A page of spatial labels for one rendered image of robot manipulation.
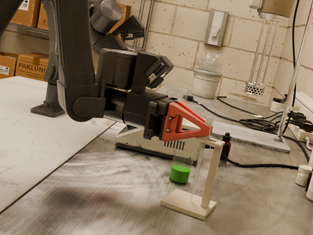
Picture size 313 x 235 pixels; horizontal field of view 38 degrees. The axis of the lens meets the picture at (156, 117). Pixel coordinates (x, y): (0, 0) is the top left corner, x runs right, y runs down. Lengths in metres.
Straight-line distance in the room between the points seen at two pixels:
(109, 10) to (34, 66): 2.30
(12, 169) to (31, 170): 0.03
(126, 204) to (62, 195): 0.11
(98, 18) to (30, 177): 0.45
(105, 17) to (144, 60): 0.32
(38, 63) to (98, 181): 2.54
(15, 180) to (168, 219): 0.26
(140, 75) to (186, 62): 2.73
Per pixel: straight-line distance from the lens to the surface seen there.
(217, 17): 3.43
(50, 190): 0.78
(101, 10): 1.09
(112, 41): 1.13
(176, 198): 0.82
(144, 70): 0.79
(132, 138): 1.06
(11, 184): 0.78
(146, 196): 0.82
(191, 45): 3.50
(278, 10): 1.43
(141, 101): 0.78
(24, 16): 3.41
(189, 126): 1.04
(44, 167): 0.88
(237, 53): 3.50
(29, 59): 3.37
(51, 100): 1.32
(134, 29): 1.13
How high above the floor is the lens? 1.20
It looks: 12 degrees down
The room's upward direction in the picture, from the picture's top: 12 degrees clockwise
